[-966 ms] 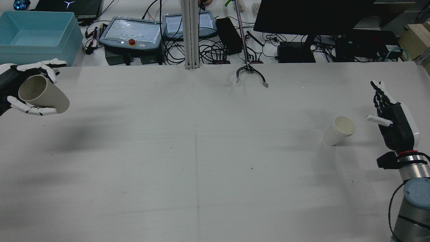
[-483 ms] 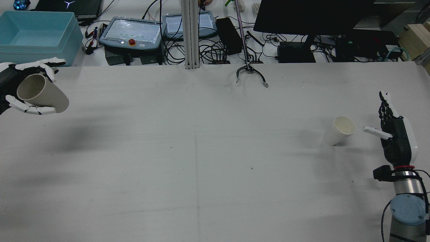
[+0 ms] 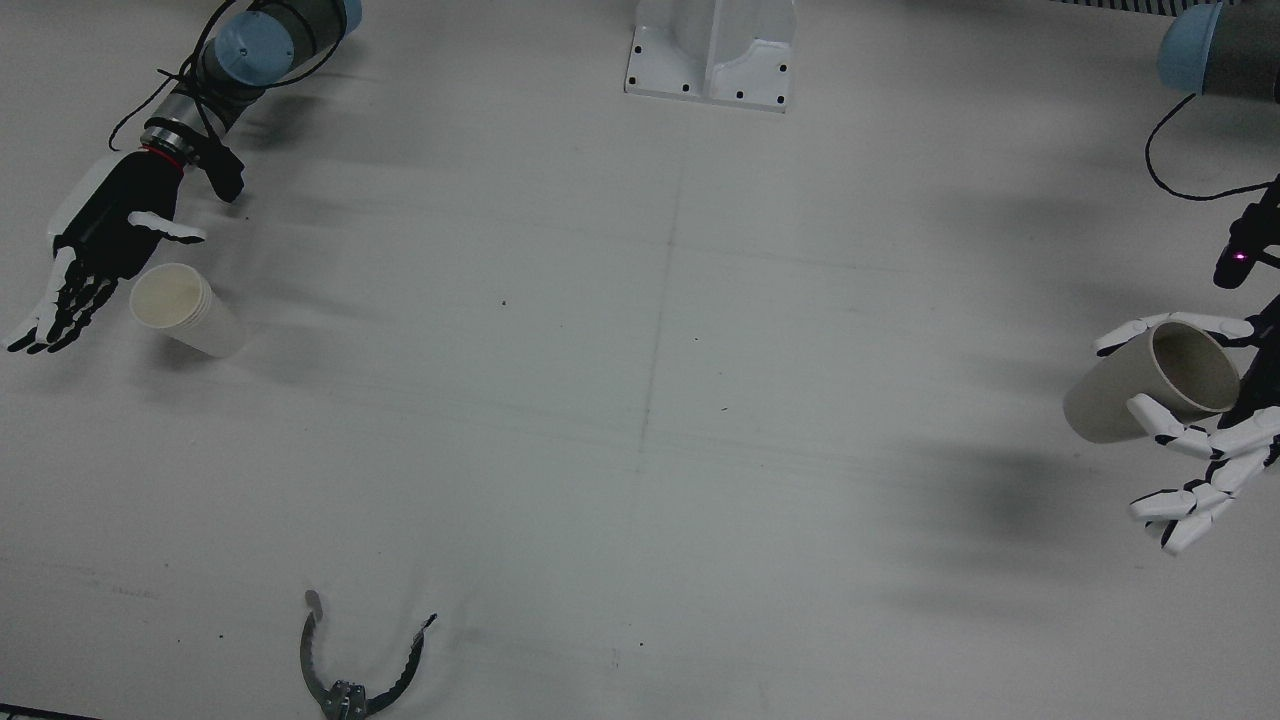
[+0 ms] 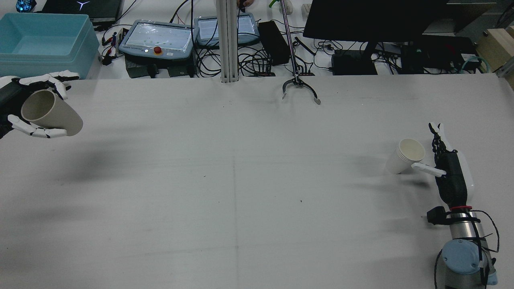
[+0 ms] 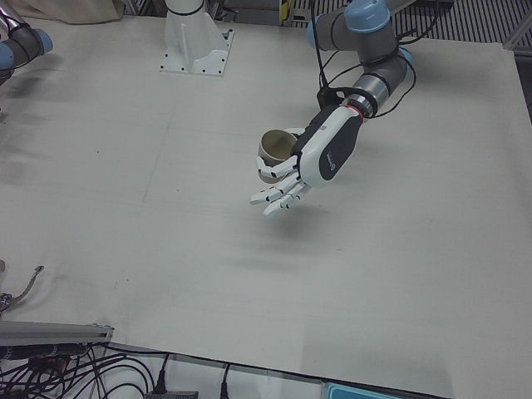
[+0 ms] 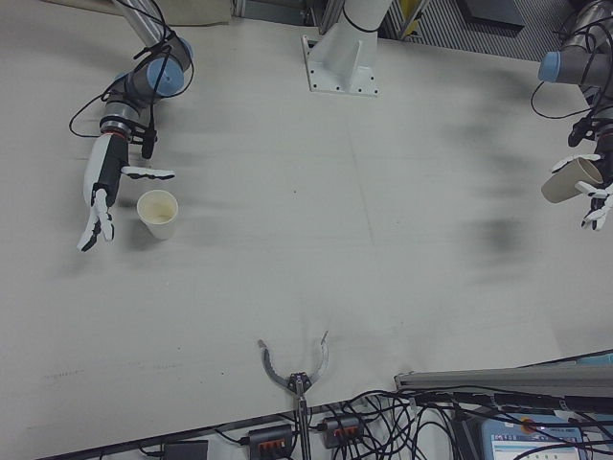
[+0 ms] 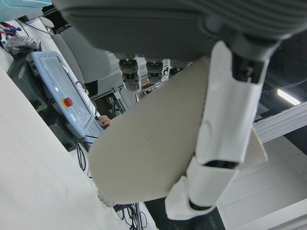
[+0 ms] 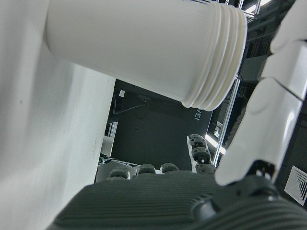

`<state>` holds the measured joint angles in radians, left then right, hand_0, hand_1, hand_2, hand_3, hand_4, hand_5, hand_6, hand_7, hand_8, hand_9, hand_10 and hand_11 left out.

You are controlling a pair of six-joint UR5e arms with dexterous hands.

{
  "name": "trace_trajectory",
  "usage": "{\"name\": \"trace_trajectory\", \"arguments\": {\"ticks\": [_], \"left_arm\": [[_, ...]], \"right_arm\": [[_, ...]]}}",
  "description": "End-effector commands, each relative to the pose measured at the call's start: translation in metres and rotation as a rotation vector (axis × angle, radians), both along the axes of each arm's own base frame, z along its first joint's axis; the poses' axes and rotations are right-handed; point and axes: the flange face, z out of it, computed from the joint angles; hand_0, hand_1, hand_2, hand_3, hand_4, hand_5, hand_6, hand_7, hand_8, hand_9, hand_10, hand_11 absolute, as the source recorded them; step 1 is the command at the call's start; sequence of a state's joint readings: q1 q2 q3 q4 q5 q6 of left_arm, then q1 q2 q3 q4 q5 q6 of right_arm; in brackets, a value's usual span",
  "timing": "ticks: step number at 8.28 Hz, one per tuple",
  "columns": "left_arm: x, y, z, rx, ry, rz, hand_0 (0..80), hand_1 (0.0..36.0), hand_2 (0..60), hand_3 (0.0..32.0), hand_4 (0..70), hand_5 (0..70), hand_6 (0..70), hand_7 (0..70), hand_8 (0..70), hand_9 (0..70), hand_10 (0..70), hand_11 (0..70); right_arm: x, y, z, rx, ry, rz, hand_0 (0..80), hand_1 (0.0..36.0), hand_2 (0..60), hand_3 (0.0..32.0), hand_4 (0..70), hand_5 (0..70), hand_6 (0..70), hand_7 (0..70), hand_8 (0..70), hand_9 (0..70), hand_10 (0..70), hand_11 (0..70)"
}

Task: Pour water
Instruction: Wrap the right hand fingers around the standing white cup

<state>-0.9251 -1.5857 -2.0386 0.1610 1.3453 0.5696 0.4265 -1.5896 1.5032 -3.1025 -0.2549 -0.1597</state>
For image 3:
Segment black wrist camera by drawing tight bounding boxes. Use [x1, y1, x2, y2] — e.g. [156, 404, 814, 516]
[1213, 175, 1280, 292]
[195, 135, 247, 204]

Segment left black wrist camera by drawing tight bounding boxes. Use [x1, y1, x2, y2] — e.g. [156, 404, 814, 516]
[1213, 175, 1280, 292]

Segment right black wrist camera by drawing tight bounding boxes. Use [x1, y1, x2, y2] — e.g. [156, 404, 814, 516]
[195, 135, 247, 204]

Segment beige paper cup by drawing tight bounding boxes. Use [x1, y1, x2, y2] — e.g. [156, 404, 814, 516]
[1063, 320, 1242, 445]

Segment metal claw tool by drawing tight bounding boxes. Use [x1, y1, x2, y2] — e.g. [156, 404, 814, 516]
[299, 589, 439, 720]

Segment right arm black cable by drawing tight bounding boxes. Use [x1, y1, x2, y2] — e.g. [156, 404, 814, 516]
[108, 0, 336, 153]

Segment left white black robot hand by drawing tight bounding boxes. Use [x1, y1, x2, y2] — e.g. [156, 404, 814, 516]
[1093, 295, 1280, 556]

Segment metal slatted grille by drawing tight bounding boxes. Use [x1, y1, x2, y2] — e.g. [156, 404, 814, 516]
[1048, 0, 1231, 13]

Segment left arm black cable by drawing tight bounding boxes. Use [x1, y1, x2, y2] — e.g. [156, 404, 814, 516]
[1145, 93, 1280, 203]

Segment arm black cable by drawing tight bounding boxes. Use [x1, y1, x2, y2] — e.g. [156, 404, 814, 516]
[108, 0, 336, 153]
[1145, 93, 1280, 203]

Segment white paper cup stack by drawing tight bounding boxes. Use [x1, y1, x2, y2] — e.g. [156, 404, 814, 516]
[129, 262, 247, 359]

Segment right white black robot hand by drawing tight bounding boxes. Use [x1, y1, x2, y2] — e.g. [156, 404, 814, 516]
[5, 150, 208, 354]

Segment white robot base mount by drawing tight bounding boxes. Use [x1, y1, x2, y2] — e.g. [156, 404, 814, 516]
[624, 0, 797, 113]

